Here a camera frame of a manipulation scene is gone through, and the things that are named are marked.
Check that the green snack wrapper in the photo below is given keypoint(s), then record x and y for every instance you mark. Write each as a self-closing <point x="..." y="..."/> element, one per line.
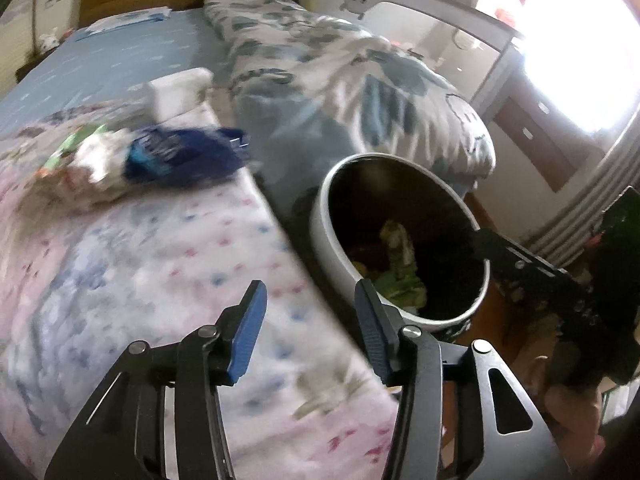
<point x="85" y="157"/>

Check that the wooden nightstand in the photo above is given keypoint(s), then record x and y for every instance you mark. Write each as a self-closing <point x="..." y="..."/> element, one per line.
<point x="31" y="67"/>

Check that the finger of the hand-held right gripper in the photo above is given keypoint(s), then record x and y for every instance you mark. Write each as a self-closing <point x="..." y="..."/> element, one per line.
<point x="530" y="272"/>

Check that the blue dotted bed sheet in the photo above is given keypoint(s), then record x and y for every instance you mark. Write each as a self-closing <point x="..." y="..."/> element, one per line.
<point x="100" y="65"/>

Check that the wooden window cabinet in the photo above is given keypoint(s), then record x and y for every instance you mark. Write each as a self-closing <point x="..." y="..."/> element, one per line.
<point x="545" y="130"/>

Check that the dark blue plastic bag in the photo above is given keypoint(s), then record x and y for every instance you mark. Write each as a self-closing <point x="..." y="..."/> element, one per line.
<point x="185" y="155"/>

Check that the blue patterned white quilt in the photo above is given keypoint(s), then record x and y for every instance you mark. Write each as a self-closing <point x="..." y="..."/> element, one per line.
<point x="350" y="85"/>

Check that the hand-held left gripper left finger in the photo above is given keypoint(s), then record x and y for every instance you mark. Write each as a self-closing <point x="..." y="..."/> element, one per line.
<point x="245" y="340"/>

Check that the floral pink blanket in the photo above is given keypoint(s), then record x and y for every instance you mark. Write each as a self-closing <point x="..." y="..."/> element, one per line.
<point x="125" y="285"/>

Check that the white bunny plush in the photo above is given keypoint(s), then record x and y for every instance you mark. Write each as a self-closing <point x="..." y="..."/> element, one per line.
<point x="48" y="41"/>

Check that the gold and green wrapper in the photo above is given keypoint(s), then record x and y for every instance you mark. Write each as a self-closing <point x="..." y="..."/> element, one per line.
<point x="400" y="287"/>

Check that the white trash bin black liner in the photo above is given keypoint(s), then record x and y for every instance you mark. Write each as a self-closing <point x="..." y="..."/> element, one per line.
<point x="320" y="230"/>

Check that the grey bed guard rail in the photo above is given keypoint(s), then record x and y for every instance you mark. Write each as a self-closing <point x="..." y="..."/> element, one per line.
<point x="430" y="15"/>

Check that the person's right hand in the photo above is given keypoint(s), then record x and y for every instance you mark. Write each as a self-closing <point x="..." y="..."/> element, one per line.
<point x="570" y="415"/>

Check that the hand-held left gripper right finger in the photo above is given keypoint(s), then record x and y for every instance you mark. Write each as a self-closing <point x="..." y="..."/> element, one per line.
<point x="375" y="335"/>

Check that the blue and white pillow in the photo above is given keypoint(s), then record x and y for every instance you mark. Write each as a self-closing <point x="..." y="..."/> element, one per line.
<point x="127" y="20"/>

